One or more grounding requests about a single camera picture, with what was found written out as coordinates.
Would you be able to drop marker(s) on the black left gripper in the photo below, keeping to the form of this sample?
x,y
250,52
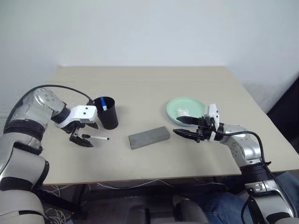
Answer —
x,y
75,133

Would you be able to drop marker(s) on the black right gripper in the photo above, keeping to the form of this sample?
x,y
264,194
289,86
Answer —
x,y
205,131

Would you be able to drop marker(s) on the white marker with black cap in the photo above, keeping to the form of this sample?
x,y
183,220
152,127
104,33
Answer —
x,y
99,138

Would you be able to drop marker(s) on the white tissue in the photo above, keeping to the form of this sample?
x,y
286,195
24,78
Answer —
x,y
182,112

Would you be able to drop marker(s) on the light green plate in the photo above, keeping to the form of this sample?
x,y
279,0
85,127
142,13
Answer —
x,y
187,105

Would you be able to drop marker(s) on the black plastic cup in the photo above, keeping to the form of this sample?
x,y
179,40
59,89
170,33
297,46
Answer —
x,y
108,119

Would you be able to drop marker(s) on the white marker with blue cap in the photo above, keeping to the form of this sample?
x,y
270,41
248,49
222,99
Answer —
x,y
103,102

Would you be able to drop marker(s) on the grey glasses case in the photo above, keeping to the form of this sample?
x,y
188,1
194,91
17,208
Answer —
x,y
148,138

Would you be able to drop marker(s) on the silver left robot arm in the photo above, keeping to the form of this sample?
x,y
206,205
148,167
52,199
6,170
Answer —
x,y
28,116

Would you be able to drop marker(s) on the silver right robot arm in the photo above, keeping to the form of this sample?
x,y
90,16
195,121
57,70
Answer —
x,y
245,147

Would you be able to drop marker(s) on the light blue plate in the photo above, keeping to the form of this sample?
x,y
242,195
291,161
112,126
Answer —
x,y
172,119

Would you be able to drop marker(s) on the grey sneaker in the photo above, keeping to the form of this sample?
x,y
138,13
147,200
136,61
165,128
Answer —
x,y
178,199

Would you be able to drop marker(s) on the person's leg in jeans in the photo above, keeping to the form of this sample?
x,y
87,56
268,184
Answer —
x,y
222,205

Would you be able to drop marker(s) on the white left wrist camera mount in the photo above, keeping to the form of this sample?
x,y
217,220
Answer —
x,y
84,113

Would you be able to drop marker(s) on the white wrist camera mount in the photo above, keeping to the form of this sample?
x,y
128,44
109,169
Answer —
x,y
213,113
84,113

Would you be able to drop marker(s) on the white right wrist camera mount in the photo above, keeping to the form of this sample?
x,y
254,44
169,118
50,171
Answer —
x,y
213,113

